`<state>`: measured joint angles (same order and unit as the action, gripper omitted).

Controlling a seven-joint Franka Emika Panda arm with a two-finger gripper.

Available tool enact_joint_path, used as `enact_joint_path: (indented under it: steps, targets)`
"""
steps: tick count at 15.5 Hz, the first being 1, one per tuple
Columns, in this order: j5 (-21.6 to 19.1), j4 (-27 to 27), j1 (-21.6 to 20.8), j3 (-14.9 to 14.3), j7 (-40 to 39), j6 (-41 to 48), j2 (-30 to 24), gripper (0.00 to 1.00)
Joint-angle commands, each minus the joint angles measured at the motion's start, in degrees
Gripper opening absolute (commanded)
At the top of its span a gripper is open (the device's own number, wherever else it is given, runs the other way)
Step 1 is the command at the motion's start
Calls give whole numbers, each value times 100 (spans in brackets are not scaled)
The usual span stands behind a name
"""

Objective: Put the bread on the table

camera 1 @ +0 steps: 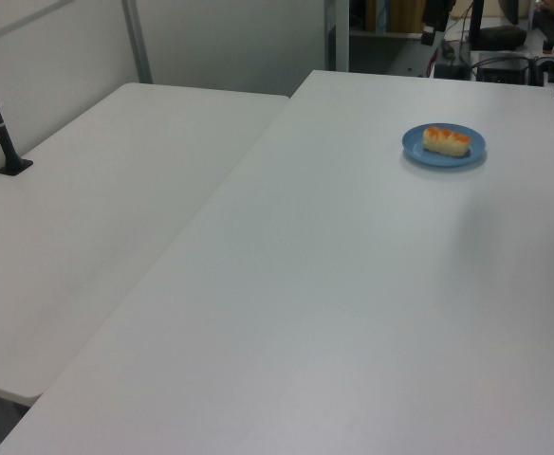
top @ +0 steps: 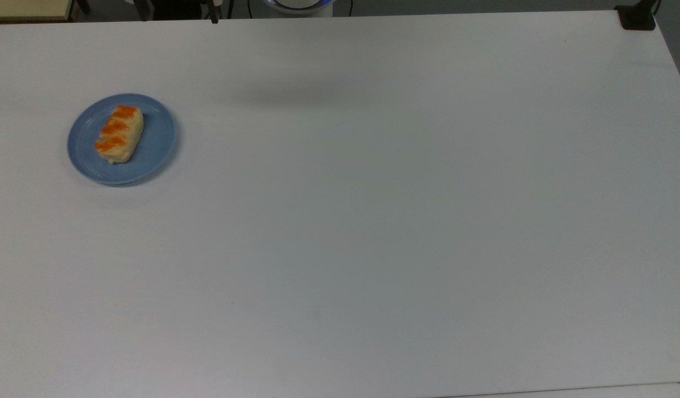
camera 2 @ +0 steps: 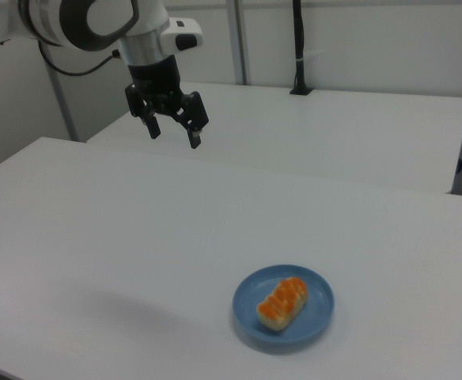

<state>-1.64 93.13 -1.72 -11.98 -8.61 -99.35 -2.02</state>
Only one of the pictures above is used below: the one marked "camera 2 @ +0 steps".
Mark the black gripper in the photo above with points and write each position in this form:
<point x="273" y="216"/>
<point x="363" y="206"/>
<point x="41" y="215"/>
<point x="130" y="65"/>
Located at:
<point x="156" y="79"/>

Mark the bread with orange glaze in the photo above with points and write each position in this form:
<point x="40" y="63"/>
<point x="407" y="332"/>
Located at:
<point x="280" y="305"/>

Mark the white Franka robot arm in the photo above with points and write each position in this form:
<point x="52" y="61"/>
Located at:
<point x="108" y="16"/>

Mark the white rounded-corner table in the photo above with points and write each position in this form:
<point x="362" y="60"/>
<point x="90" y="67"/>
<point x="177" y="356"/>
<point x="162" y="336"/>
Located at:
<point x="314" y="134"/>

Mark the blue round plate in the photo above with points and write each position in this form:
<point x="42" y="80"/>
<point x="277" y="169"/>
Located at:
<point x="251" y="301"/>

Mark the gray partition post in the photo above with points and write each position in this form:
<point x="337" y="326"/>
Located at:
<point x="63" y="107"/>
<point x="239" y="43"/>

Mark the black camera pole with clamp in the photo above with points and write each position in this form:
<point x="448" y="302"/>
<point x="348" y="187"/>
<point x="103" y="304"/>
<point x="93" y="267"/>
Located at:
<point x="300" y="47"/>

